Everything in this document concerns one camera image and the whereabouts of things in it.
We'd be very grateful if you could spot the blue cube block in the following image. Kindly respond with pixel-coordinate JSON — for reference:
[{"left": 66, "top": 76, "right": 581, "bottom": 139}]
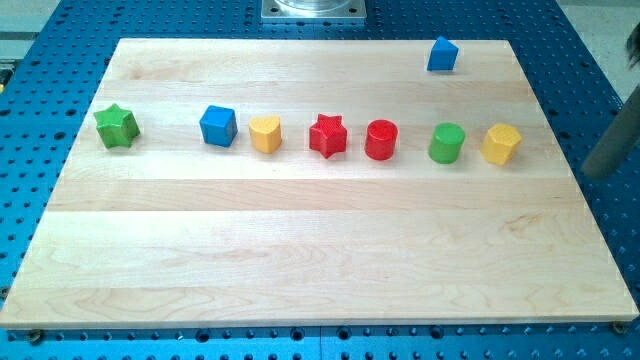
[{"left": 199, "top": 106, "right": 238, "bottom": 147}]

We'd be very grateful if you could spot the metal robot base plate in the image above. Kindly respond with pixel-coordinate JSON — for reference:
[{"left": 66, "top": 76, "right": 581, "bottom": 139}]
[{"left": 260, "top": 0, "right": 367, "bottom": 22}]

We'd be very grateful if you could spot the red star block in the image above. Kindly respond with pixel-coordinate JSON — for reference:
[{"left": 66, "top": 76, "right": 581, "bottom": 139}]
[{"left": 309, "top": 114, "right": 348, "bottom": 159}]

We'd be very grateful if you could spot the green cylinder block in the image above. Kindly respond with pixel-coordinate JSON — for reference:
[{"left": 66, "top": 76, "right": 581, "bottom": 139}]
[{"left": 428, "top": 122, "right": 466, "bottom": 164}]

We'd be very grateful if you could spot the blue perforated metal table plate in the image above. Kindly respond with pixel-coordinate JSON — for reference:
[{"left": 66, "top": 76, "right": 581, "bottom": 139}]
[{"left": 1, "top": 1, "right": 639, "bottom": 359}]

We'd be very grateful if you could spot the light wooden board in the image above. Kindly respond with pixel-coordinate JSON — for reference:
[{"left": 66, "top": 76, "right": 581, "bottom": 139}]
[{"left": 1, "top": 38, "right": 638, "bottom": 329}]

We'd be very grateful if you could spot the yellow hexagon block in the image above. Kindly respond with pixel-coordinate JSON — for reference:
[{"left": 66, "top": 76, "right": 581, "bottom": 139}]
[{"left": 480, "top": 123, "right": 522, "bottom": 165}]

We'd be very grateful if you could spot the red cylinder block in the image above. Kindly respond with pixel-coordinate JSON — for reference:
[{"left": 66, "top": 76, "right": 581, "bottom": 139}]
[{"left": 365, "top": 119, "right": 398, "bottom": 161}]

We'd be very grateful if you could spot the blue triangle block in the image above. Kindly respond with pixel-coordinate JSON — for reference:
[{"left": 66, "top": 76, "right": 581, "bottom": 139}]
[{"left": 427, "top": 36, "right": 459, "bottom": 71}]

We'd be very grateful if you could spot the green star block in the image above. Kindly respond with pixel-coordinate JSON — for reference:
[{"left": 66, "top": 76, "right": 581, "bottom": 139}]
[{"left": 94, "top": 104, "right": 140, "bottom": 149}]

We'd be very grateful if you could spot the yellow heart block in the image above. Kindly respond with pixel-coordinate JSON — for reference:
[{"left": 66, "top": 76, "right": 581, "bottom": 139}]
[{"left": 249, "top": 115, "right": 282, "bottom": 154}]

